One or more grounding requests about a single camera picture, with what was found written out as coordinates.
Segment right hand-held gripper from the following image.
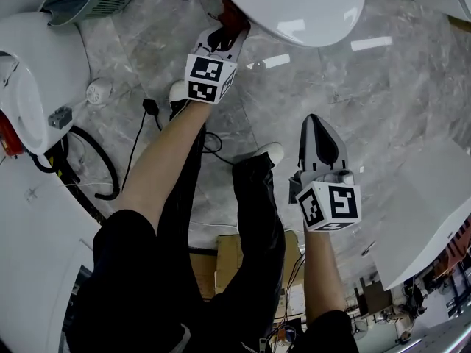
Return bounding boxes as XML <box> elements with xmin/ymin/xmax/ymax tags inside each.
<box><xmin>288</xmin><ymin>114</ymin><xmax>364</xmax><ymax>232</ymax></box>

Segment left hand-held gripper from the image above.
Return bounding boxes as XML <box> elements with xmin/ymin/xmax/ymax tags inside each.
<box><xmin>183</xmin><ymin>26</ymin><xmax>252</xmax><ymax>105</ymax></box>

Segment dark red wiping cloth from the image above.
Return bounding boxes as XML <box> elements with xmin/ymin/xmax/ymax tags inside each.
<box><xmin>208</xmin><ymin>0</ymin><xmax>252</xmax><ymax>40</ymax></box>

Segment person's left forearm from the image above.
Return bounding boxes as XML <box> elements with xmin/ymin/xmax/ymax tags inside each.
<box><xmin>119</xmin><ymin>101</ymin><xmax>215</xmax><ymax>235</ymax></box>

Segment person's right forearm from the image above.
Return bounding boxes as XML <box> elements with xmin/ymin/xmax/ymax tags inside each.
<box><xmin>302</xmin><ymin>227</ymin><xmax>349</xmax><ymax>326</ymax></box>

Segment person's right white shoe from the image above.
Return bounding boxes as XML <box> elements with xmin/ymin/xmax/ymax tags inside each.
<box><xmin>235</xmin><ymin>141</ymin><xmax>285</xmax><ymax>165</ymax></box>

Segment person's white shoe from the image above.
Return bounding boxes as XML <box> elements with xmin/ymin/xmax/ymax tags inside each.
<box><xmin>169</xmin><ymin>79</ymin><xmax>192</xmax><ymax>121</ymax></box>
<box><xmin>235</xmin><ymin>141</ymin><xmax>285</xmax><ymax>165</ymax></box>

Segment person's left white shoe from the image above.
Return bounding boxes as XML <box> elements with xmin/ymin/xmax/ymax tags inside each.
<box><xmin>169</xmin><ymin>79</ymin><xmax>192</xmax><ymax>121</ymax></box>

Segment person's right leg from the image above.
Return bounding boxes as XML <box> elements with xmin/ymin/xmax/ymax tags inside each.
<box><xmin>231</xmin><ymin>151</ymin><xmax>287</xmax><ymax>308</ymax></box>

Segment white angled panel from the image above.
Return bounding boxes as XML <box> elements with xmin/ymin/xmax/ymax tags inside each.
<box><xmin>366</xmin><ymin>137</ymin><xmax>471</xmax><ymax>292</ymax></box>

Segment white round plug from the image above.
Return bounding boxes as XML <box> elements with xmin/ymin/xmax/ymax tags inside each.
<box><xmin>85</xmin><ymin>77</ymin><xmax>113</xmax><ymax>107</ymax></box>

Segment cardboard box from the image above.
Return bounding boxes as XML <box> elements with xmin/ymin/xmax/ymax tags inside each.
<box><xmin>188</xmin><ymin>229</ymin><xmax>307</xmax><ymax>318</ymax></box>

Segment orange striped object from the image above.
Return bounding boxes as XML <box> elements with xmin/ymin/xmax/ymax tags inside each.
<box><xmin>445</xmin><ymin>217</ymin><xmax>471</xmax><ymax>270</ymax></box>

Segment grey small box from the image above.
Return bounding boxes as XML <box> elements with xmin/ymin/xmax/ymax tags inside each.
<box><xmin>47</xmin><ymin>106</ymin><xmax>74</xmax><ymax>130</ymax></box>

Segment white rounded appliance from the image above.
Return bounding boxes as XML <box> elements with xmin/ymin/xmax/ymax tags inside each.
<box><xmin>0</xmin><ymin>12</ymin><xmax>93</xmax><ymax>158</ymax></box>

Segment red part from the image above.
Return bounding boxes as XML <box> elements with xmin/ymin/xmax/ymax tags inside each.
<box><xmin>0</xmin><ymin>110</ymin><xmax>24</xmax><ymax>158</ymax></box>

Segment person's black shirt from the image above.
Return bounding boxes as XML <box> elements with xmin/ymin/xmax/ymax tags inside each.
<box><xmin>65</xmin><ymin>208</ymin><xmax>366</xmax><ymax>353</ymax></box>

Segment white large panel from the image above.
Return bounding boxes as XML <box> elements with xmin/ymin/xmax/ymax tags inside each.
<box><xmin>0</xmin><ymin>155</ymin><xmax>103</xmax><ymax>353</ymax></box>

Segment black power plug cable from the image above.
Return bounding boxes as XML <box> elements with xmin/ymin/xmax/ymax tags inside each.
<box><xmin>123</xmin><ymin>99</ymin><xmax>163</xmax><ymax>187</ymax></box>

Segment bundle of thin wires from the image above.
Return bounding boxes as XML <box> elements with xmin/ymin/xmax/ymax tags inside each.
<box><xmin>270</xmin><ymin>252</ymin><xmax>308</xmax><ymax>349</ymax></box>

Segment black thick hose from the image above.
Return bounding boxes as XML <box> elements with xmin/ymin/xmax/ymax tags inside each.
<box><xmin>29</xmin><ymin>124</ymin><xmax>121</xmax><ymax>202</ymax></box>

